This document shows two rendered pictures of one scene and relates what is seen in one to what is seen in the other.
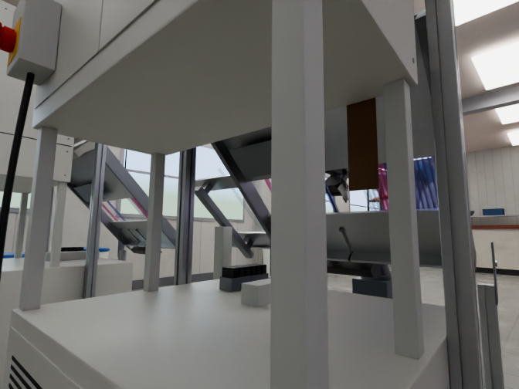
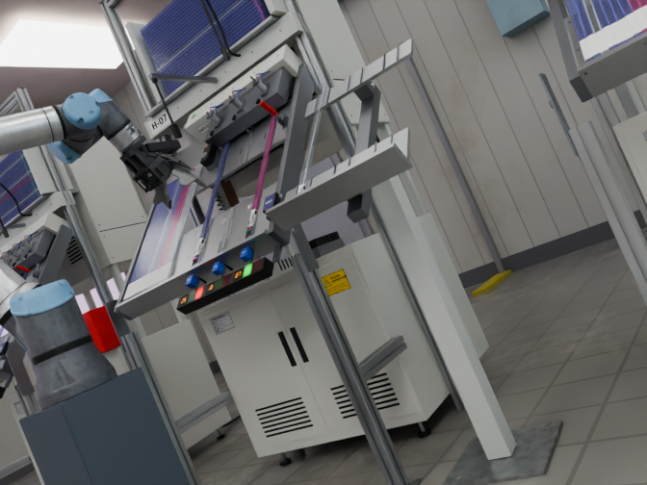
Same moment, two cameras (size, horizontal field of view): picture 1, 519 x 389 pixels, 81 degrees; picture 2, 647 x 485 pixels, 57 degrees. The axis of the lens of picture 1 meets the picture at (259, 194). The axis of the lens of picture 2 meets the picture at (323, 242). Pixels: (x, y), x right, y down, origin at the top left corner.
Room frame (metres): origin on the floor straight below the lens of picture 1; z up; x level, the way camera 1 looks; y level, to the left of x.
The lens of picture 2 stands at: (2.87, -0.20, 0.59)
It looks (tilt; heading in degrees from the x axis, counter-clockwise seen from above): 2 degrees up; 173
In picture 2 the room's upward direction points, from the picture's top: 23 degrees counter-clockwise
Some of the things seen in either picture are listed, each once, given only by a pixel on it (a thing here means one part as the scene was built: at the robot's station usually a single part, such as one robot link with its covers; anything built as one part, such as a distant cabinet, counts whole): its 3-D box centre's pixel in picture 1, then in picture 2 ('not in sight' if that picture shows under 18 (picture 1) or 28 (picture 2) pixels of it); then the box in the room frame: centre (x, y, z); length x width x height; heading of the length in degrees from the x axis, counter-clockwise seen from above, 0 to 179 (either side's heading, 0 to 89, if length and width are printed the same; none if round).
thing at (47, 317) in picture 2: not in sight; (48, 316); (1.61, -0.62, 0.72); 0.13 x 0.12 x 0.14; 24
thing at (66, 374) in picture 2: (375, 268); (70, 370); (1.61, -0.61, 0.60); 0.15 x 0.15 x 0.10
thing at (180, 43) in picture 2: not in sight; (210, 27); (0.79, -0.01, 1.52); 0.51 x 0.13 x 0.27; 50
